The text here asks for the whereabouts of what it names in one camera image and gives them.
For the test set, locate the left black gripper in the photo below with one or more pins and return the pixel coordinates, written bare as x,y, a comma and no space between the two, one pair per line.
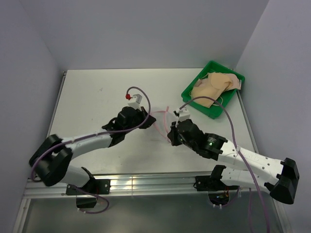
143,114

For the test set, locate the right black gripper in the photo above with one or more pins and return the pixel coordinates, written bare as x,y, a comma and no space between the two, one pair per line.
172,135

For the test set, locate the beige bra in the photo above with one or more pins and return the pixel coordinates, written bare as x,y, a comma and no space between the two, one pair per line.
206,91

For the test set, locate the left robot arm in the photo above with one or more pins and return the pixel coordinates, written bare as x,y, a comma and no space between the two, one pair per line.
51,161

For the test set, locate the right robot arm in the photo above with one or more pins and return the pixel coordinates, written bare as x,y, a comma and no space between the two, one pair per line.
237,167

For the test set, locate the pink bra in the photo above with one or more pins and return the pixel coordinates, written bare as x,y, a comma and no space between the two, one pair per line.
234,81

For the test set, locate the green plastic tray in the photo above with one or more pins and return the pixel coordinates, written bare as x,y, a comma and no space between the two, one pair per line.
214,110

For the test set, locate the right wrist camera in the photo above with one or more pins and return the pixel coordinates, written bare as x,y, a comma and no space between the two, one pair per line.
182,114

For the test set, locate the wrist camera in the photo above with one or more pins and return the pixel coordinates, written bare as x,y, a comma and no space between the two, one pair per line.
182,114
134,100

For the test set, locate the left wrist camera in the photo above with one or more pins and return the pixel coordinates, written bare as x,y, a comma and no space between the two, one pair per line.
134,100

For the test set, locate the aluminium mounting rail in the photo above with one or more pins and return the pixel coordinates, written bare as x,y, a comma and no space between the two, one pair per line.
125,185

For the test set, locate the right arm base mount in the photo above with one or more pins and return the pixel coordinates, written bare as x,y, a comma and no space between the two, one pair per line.
222,194

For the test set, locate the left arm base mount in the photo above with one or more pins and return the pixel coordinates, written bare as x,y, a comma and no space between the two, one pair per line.
90,195

